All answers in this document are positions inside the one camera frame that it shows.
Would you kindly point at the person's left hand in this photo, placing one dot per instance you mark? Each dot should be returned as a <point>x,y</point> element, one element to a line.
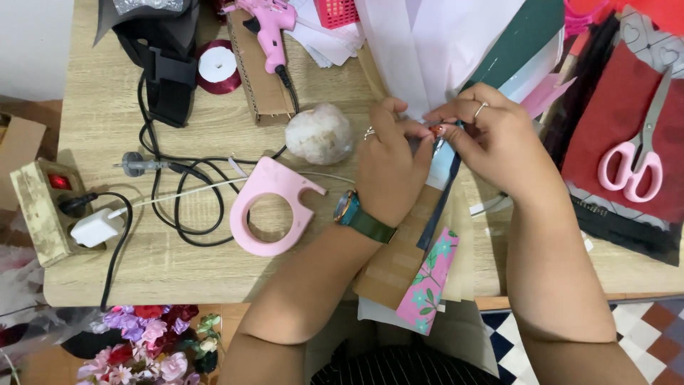
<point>387,166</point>

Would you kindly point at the person's right hand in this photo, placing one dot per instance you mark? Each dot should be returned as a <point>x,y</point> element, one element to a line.
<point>497,141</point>

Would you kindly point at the white tissue paper sheets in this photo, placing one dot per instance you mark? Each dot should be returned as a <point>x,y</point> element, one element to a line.
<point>427,48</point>

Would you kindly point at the light blue paper sheet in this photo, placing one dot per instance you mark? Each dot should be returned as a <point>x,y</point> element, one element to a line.
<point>441,163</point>

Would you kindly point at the pink paper piece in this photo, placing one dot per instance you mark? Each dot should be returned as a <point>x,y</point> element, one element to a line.
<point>545,96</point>

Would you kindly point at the dark blue paper strip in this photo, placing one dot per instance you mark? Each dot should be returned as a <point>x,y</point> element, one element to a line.
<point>441,211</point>

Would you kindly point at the white crumpled paper ball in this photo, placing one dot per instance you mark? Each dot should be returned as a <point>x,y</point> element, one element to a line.
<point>319,133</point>

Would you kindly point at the dark fuzzy fabric strip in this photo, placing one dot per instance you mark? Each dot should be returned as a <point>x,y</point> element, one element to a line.
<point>582,91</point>

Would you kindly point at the brown cardboard strip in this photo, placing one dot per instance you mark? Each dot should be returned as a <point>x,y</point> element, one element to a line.
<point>393,267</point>

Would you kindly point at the pink tape dispenser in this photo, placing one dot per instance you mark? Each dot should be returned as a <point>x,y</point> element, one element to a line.
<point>280,179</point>

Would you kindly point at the red felt sheet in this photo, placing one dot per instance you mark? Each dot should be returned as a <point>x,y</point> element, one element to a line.
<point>604,123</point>

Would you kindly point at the beige paper sheet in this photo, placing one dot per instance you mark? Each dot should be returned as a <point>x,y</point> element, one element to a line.
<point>460,246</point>

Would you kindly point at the dark green paper sheet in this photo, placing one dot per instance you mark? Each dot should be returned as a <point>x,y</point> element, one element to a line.
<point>526,32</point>

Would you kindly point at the pink floral paper strip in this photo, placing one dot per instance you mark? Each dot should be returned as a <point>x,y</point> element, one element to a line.
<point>430,288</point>

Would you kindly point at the stack of white paper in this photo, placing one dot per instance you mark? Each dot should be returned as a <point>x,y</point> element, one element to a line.
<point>326,43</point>

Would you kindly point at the brown corrugated cardboard piece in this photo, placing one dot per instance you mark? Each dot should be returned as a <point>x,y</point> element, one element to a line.
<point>262,88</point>

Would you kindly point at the black lace fabric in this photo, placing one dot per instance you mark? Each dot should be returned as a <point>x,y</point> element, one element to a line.
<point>625,232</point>

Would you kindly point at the pink plastic basket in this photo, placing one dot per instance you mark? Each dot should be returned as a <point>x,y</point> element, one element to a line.
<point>336,12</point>

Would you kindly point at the grey heart pattern paper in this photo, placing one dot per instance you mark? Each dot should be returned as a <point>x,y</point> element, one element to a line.
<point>649,45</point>

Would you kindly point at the pink hot glue gun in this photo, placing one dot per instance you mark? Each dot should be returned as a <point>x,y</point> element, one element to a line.
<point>270,24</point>

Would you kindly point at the dark red ribbon spool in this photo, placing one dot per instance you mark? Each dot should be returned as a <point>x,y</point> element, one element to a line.
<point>219,67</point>

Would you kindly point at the person's black striped clothing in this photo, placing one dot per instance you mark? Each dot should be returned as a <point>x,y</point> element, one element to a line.
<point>401,369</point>

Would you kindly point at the bright red fabric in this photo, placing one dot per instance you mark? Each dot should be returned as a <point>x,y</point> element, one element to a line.
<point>657,13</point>

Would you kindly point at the silver glitter sheet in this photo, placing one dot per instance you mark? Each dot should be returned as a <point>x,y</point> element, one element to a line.
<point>147,5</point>

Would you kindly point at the bunch of artificial flowers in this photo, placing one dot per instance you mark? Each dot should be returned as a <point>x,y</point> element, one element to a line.
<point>149,342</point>

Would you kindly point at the white charger adapter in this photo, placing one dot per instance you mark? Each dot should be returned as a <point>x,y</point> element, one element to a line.
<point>96,229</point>

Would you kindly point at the beige power strip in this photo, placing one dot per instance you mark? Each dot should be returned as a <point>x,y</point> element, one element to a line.
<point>40,214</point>

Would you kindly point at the brown cardboard box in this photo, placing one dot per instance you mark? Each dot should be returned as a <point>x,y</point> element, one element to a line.
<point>18,155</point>

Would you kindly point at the clear plastic bag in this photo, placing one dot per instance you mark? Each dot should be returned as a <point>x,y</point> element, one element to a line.
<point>24,299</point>

